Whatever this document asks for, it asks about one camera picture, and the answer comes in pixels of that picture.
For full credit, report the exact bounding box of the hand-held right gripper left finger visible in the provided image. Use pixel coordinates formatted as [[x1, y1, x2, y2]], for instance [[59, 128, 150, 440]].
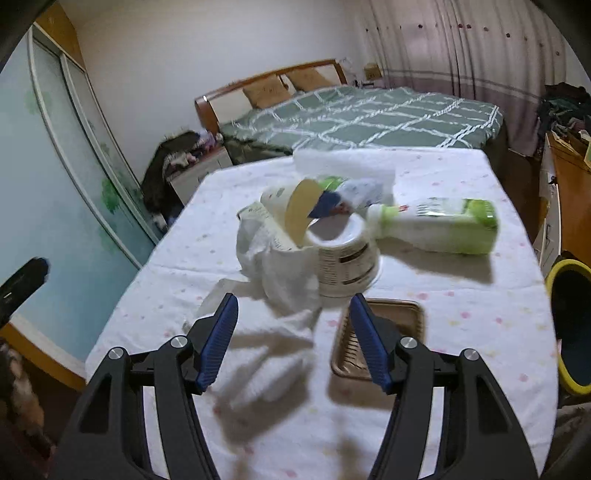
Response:
[[55, 293, 239, 480]]

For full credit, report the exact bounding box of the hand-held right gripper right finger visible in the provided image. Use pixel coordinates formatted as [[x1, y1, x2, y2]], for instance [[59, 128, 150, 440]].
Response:
[[348, 293, 541, 480]]

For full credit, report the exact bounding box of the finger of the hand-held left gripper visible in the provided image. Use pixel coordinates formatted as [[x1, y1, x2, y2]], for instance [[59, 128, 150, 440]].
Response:
[[0, 257, 49, 324]]

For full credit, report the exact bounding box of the printed paper cup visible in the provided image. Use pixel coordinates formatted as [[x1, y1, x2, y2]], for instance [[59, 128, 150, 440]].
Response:
[[305, 212, 382, 298]]

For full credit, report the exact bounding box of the white cloth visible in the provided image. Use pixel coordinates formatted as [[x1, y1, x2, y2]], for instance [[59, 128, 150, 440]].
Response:
[[294, 148, 398, 204], [198, 215, 326, 402]]

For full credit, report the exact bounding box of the small white bottle blue label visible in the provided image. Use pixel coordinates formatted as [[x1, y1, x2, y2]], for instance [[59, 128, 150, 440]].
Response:
[[308, 176, 387, 217]]

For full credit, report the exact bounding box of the yellow rimmed trash bin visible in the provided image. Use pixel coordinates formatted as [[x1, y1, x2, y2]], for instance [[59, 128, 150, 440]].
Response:
[[545, 259, 591, 397]]

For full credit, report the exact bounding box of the brown plastic tray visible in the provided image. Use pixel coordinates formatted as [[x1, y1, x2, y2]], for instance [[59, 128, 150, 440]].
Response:
[[331, 299, 424, 380]]

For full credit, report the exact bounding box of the white floral tablecloth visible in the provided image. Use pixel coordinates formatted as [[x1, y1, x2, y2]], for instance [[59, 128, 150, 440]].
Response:
[[85, 147, 559, 480]]

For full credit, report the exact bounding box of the leaf print sliding wardrobe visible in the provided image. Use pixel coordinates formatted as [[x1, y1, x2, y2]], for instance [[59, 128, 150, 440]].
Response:
[[0, 4, 162, 393]]

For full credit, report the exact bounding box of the mottled brown fleece cloth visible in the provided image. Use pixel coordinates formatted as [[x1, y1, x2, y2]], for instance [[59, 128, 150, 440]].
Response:
[[0, 335, 52, 457]]

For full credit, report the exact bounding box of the green and white bottle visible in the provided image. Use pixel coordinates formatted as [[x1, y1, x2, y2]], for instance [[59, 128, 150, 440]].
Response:
[[365, 198, 500, 256]]

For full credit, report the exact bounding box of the tan round lid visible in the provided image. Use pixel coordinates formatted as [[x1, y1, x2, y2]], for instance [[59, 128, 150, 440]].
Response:
[[284, 179, 326, 252]]

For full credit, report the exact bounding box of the white nightstand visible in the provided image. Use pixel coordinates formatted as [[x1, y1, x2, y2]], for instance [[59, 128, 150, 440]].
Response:
[[168, 148, 234, 206]]

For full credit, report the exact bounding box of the dark clothes heap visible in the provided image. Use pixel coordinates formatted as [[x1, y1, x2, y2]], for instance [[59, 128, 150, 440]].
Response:
[[141, 130, 227, 227]]

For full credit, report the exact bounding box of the green plaid bedspread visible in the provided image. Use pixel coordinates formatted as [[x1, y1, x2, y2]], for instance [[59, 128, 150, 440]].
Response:
[[218, 87, 504, 155]]

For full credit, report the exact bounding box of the wooden bed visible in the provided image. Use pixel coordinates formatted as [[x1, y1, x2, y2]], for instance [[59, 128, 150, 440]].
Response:
[[195, 59, 509, 167]]

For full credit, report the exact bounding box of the brown pillow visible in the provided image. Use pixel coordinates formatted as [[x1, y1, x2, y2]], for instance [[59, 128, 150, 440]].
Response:
[[286, 68, 335, 92], [243, 76, 293, 104]]

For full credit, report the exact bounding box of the wooden desk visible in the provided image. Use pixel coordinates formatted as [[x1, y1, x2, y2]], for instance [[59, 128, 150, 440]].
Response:
[[538, 131, 591, 278]]

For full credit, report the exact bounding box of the pile of mixed clothes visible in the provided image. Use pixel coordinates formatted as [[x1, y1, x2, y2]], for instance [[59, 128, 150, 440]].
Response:
[[536, 82, 591, 139]]

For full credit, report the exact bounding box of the striped pink curtain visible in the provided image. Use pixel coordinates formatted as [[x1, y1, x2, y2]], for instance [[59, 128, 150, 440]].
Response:
[[355, 0, 587, 158]]

